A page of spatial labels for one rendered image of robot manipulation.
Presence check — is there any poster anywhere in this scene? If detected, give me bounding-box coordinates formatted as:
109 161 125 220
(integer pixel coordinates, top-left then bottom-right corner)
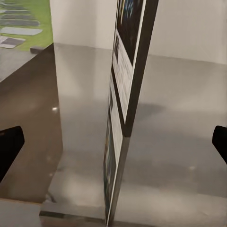
112 0 159 137

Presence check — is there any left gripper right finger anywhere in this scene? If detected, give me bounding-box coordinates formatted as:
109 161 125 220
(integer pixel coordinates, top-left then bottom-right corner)
212 126 227 164

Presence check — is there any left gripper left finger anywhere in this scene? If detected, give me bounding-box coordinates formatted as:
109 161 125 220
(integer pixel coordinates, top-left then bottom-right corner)
0 126 25 182

